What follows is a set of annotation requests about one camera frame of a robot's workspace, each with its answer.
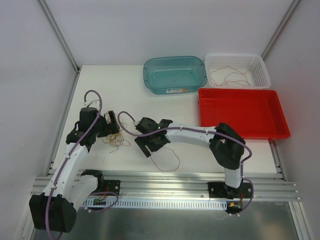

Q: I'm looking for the thin red wire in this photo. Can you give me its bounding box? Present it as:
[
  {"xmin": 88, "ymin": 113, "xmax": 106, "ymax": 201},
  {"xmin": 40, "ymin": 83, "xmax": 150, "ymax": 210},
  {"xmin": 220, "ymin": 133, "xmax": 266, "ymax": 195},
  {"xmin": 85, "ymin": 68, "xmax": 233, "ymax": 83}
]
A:
[
  {"xmin": 149, "ymin": 147, "xmax": 181, "ymax": 173},
  {"xmin": 209, "ymin": 65, "xmax": 251, "ymax": 88}
]

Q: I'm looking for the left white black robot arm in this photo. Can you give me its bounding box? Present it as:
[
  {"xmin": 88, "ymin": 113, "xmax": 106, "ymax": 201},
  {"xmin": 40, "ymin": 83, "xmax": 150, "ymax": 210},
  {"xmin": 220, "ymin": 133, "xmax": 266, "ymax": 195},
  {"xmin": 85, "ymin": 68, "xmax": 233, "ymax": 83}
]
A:
[{"xmin": 29, "ymin": 107, "xmax": 120, "ymax": 233}]

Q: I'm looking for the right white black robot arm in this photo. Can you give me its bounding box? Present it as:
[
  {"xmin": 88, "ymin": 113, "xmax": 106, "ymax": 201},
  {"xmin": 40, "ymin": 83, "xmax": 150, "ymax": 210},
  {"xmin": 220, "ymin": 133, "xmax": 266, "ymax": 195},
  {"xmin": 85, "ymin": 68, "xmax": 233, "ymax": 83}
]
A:
[{"xmin": 134, "ymin": 117, "xmax": 246, "ymax": 199}]

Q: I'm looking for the teal transparent plastic bin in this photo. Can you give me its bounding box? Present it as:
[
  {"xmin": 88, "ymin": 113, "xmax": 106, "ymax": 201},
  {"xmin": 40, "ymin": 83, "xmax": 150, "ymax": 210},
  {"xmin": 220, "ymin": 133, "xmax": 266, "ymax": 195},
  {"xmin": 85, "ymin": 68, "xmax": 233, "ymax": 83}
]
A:
[{"xmin": 142, "ymin": 56, "xmax": 208, "ymax": 95}]

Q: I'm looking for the white perforated plastic basket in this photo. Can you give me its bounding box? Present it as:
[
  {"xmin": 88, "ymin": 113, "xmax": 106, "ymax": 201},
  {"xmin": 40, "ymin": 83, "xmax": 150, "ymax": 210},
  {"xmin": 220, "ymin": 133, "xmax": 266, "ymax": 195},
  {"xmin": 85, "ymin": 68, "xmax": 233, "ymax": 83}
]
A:
[{"xmin": 204, "ymin": 53, "xmax": 271, "ymax": 90}]

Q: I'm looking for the red plastic tray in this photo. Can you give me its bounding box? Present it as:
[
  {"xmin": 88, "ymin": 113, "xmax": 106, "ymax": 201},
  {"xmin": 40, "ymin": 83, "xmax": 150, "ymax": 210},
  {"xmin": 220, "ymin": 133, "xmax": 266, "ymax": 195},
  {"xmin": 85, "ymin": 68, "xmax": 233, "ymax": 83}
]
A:
[{"xmin": 198, "ymin": 88, "xmax": 291, "ymax": 140}]

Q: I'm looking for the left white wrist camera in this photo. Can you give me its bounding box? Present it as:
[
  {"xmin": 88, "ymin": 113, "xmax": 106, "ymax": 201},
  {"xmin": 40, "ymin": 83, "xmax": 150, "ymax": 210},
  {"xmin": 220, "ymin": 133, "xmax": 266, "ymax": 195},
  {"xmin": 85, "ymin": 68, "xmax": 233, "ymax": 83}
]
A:
[{"xmin": 86, "ymin": 99, "xmax": 100, "ymax": 107}]

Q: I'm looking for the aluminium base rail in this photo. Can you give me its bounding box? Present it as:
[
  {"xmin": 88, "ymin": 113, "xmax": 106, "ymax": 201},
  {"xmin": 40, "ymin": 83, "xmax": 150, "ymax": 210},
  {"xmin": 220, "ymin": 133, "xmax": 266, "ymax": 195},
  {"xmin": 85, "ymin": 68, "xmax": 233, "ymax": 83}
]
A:
[{"xmin": 30, "ymin": 169, "xmax": 300, "ymax": 201}]

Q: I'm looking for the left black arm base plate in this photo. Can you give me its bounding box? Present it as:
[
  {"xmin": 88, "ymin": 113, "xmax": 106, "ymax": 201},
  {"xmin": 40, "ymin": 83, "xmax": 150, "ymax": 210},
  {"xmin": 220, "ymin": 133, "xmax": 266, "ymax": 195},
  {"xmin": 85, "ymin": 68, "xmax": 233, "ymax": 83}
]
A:
[{"xmin": 100, "ymin": 179, "xmax": 121, "ymax": 196}]

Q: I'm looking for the white slotted cable duct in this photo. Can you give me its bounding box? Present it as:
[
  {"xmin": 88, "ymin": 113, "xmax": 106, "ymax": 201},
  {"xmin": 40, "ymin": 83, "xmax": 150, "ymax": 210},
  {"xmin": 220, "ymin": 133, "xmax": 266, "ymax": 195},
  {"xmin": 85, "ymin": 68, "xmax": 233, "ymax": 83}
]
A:
[{"xmin": 81, "ymin": 196, "xmax": 227, "ymax": 211}]

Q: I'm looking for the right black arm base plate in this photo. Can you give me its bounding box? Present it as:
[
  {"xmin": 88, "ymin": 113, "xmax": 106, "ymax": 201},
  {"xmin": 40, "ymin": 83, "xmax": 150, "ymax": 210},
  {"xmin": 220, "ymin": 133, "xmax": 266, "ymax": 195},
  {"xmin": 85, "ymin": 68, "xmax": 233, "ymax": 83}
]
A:
[{"xmin": 207, "ymin": 181, "xmax": 254, "ymax": 200}]

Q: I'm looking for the left aluminium frame post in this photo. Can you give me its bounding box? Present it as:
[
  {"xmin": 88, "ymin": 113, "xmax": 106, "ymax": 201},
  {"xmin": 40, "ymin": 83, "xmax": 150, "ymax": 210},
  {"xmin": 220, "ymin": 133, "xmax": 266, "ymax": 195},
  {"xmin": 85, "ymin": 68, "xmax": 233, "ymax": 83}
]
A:
[{"xmin": 37, "ymin": 0, "xmax": 81, "ymax": 73}]

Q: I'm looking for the aluminium frame post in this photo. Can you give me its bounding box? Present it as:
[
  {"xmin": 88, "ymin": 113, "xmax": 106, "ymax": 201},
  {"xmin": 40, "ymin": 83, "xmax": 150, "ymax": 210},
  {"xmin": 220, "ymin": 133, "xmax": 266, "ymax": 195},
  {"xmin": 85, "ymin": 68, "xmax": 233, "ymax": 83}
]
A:
[
  {"xmin": 37, "ymin": 0, "xmax": 81, "ymax": 73},
  {"xmin": 261, "ymin": 0, "xmax": 301, "ymax": 61}
]

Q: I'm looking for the right aluminium frame post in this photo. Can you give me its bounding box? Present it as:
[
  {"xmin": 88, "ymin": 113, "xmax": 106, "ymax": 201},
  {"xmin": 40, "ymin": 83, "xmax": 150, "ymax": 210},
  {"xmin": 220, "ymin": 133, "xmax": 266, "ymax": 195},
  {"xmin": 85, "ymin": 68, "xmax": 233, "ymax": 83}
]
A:
[{"xmin": 261, "ymin": 0, "xmax": 301, "ymax": 61}]

